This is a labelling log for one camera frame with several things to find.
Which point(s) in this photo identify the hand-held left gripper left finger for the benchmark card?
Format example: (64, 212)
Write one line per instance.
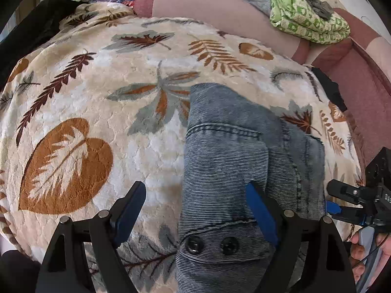
(131, 216)

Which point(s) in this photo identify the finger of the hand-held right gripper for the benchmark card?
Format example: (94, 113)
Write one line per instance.
(333, 208)
(345, 190)

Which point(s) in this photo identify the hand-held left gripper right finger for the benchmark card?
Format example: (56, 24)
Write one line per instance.
(262, 216)

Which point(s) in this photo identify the blue denim pants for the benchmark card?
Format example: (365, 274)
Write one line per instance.
(226, 158)

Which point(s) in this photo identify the person's right hand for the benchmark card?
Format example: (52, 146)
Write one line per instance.
(356, 250)

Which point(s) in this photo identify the leaf print fleece blanket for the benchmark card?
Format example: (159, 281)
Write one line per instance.
(122, 146)

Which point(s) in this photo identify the pink ribbed cushion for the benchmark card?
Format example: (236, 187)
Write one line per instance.
(366, 97)

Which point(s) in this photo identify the black object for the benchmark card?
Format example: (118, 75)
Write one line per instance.
(331, 88)

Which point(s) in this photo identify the green patterned cloth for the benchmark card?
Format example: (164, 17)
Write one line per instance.
(305, 21)

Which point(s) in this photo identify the black garment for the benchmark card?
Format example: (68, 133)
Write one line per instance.
(30, 30)

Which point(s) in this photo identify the pink bed sheet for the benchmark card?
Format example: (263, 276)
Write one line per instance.
(198, 6)

